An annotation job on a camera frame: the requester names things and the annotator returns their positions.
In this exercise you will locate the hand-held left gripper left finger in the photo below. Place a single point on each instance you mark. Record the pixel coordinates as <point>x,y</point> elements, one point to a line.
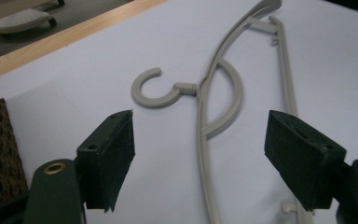
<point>108,161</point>

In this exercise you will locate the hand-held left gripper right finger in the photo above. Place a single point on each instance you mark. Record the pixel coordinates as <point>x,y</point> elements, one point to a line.
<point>304,161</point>

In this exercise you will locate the grey plastic clothes hanger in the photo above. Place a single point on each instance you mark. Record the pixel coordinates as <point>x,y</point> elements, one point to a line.
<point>149,102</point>

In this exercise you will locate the white table sheet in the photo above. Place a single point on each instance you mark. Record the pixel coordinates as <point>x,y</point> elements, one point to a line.
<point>74,77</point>

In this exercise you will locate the pale wheeled base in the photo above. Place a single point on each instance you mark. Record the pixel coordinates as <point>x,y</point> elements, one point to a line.
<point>15,20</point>

